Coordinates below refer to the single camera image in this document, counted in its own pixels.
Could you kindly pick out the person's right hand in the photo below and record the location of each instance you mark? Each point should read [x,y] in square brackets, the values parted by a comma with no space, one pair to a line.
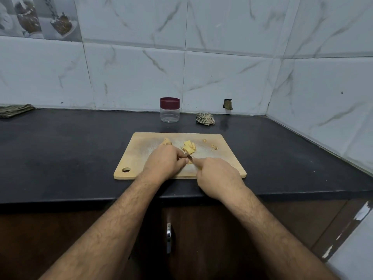
[218,177]

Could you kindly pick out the decorative picture tiles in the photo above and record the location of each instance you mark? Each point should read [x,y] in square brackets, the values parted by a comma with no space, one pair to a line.
[38,17]

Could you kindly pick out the pile of yellow ginger slices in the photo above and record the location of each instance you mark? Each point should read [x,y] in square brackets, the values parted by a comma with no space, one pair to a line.
[189,147]

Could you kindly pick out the black countertop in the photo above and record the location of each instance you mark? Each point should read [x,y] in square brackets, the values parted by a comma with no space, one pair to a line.
[52,154]

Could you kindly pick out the crumpled patterned cloth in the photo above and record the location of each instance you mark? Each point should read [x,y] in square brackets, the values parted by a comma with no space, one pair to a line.
[205,119]

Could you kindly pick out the person's left hand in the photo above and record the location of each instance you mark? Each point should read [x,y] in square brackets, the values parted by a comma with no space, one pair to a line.
[163,162]

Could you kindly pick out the clear jar maroon lid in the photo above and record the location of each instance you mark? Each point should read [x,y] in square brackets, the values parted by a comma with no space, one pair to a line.
[170,116]

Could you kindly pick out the person's right forearm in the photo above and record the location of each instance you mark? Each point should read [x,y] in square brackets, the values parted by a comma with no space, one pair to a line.
[280,239]

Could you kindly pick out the small ginger end piece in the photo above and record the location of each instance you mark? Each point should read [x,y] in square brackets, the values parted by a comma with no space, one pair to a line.
[167,140]

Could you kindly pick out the person's left forearm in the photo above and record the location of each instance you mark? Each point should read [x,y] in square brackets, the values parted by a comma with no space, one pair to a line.
[105,233]

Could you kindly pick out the folded green cloth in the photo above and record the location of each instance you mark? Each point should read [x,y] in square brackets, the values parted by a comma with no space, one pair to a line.
[16,110]

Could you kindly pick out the brown wooden cabinet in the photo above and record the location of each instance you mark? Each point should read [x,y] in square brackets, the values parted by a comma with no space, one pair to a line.
[58,242]

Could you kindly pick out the wooden cutting board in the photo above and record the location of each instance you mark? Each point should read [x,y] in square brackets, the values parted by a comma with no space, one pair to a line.
[131,157]

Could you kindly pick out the small ginger peel scraps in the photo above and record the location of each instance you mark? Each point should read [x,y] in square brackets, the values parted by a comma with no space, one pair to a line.
[212,145]

